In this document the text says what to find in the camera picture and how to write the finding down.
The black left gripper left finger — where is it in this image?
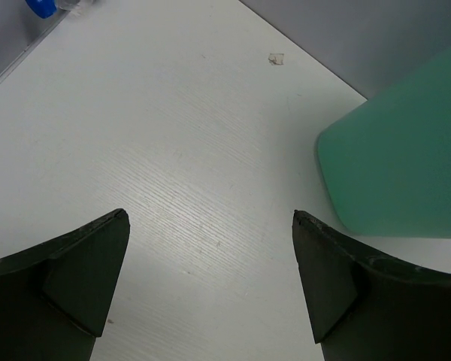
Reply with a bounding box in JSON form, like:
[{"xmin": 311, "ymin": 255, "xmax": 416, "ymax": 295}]
[{"xmin": 0, "ymin": 209, "xmax": 130, "ymax": 360}]

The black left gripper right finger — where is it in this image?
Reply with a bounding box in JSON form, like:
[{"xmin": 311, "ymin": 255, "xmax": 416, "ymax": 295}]
[{"xmin": 292, "ymin": 211, "xmax": 451, "ymax": 360}]

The clear bottle blue cap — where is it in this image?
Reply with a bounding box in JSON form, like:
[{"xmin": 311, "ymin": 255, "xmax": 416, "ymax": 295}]
[{"xmin": 26, "ymin": 0, "xmax": 95, "ymax": 19}]

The green plastic bin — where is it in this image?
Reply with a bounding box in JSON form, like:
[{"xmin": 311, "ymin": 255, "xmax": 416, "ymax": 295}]
[{"xmin": 316, "ymin": 47, "xmax": 451, "ymax": 238}]

